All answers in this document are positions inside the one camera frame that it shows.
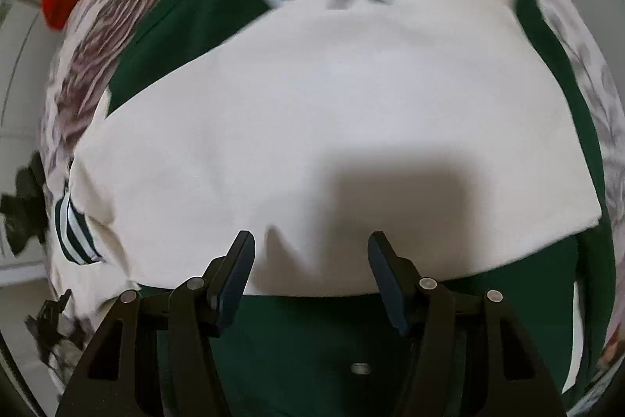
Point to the white wardrobe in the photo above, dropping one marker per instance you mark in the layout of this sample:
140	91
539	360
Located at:
27	49

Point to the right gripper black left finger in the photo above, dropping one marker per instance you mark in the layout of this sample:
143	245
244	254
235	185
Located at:
119	374

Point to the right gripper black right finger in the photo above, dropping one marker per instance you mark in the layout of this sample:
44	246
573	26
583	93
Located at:
469	355

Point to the green and cream varsity jacket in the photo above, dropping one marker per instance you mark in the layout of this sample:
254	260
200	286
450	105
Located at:
454	127

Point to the floral fleece bed blanket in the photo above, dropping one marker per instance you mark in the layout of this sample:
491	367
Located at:
98	31

